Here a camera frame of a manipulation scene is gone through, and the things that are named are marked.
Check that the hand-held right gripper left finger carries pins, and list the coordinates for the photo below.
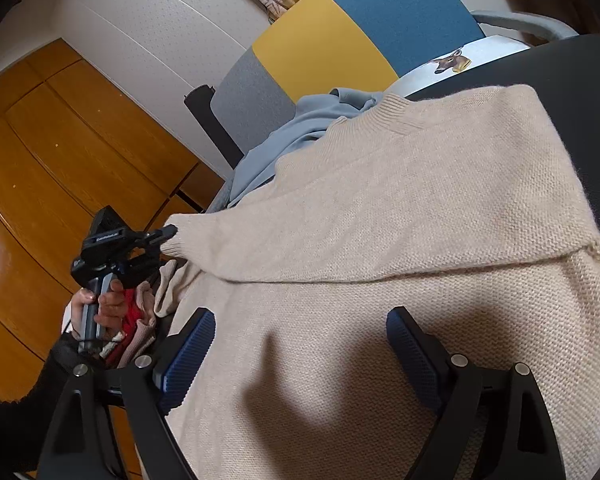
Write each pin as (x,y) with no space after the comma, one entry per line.
(190,355)

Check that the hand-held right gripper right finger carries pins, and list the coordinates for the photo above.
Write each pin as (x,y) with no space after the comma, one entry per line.
(410,355)

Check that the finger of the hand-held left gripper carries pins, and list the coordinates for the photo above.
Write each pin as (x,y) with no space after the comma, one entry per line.
(157,235)

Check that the beige knitted sweater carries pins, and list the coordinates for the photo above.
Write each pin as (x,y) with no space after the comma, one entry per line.
(380,210)

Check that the person's left forearm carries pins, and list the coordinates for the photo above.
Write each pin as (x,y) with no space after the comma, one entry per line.
(30,400)

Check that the person's left hand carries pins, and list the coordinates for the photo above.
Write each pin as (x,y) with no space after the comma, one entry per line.
(112,305)

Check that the pink cloth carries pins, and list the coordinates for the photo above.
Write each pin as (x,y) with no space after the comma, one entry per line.
(140,315)

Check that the orange wooden wardrobe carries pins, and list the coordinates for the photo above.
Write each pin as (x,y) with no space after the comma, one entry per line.
(55,160)

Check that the light blue garment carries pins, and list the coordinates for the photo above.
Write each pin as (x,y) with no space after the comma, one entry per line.
(290,140)

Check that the white deer print pillow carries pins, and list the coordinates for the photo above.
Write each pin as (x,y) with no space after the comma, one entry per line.
(490,50)

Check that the blue yellow grey armchair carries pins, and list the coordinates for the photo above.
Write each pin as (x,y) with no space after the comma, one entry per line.
(380,5)

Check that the brown wooden desk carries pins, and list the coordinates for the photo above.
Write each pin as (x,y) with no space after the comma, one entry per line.
(555,2)

